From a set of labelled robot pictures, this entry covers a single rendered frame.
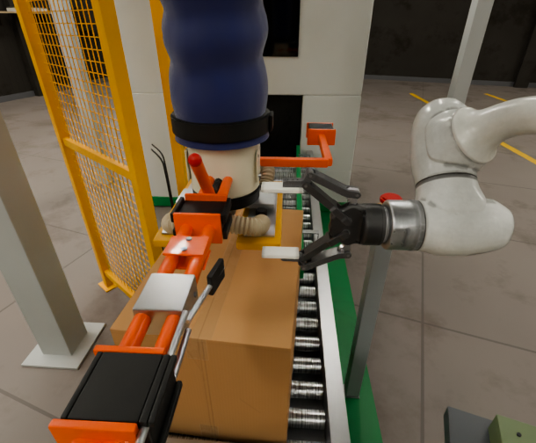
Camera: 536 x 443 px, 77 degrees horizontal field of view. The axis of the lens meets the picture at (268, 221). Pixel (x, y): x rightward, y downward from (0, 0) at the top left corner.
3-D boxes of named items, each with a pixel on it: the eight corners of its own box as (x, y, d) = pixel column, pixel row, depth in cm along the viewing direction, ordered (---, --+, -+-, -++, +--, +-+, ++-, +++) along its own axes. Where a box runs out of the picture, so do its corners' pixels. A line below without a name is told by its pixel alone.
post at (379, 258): (343, 384, 166) (376, 202, 115) (357, 385, 165) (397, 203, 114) (344, 397, 160) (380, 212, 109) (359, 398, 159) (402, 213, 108)
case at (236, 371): (205, 286, 146) (195, 202, 125) (298, 294, 141) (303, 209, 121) (142, 429, 94) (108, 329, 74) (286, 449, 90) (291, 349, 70)
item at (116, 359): (107, 374, 38) (95, 344, 35) (172, 377, 38) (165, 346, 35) (64, 457, 31) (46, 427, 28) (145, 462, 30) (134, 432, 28)
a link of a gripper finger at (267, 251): (298, 246, 66) (298, 250, 66) (262, 245, 66) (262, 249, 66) (299, 256, 63) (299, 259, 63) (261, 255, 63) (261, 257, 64)
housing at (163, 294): (155, 296, 49) (148, 272, 47) (201, 298, 49) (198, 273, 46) (135, 335, 43) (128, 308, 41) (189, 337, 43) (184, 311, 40)
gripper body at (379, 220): (392, 214, 55) (334, 213, 55) (382, 256, 59) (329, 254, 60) (380, 193, 61) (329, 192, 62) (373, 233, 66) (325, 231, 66)
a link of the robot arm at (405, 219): (416, 261, 58) (381, 260, 59) (402, 233, 66) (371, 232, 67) (430, 215, 54) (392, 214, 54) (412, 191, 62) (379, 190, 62)
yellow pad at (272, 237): (250, 185, 105) (249, 170, 103) (283, 186, 105) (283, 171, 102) (235, 250, 76) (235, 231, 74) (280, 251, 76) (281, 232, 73)
